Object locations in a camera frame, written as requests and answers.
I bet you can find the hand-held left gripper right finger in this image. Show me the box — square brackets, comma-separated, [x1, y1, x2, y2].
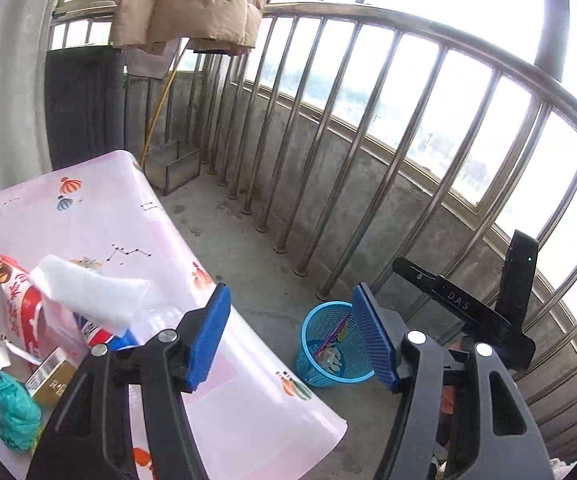
[351, 282, 555, 480]

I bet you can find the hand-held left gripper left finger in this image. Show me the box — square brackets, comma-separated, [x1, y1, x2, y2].
[26, 282, 232, 480]

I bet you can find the blue mesh wastebasket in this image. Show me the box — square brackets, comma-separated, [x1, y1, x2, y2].
[295, 301, 376, 389]

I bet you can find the purple wrapper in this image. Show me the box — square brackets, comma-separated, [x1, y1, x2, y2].
[318, 312, 354, 353]

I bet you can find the white crumpled packet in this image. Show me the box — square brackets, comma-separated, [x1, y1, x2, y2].
[321, 347, 344, 373]

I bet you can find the blue red white packet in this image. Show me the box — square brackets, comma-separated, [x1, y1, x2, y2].
[76, 312, 139, 351]

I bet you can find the table with pink patterned cover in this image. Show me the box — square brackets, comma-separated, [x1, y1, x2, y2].
[0, 150, 348, 480]

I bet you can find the small tan box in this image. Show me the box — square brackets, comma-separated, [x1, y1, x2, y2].
[24, 347, 79, 408]

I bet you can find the red white snack bag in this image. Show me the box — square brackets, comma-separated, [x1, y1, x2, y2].
[0, 251, 89, 361]

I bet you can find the green plastic bag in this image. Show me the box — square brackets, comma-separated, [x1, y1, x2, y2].
[0, 370, 44, 453]

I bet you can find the yellow pole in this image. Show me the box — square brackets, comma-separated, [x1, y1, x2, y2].
[138, 40, 189, 168]

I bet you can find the dark cabinet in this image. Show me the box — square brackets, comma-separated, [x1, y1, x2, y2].
[44, 45, 126, 171]

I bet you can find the steel balcony railing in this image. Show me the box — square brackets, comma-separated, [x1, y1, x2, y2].
[51, 2, 577, 461]

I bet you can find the beige puffer jacket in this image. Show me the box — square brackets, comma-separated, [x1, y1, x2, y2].
[110, 0, 306, 56]

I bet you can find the metal frame box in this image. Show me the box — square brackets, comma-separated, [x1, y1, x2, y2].
[143, 141, 202, 196]

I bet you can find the metal window frame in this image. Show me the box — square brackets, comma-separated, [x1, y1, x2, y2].
[53, 0, 577, 86]

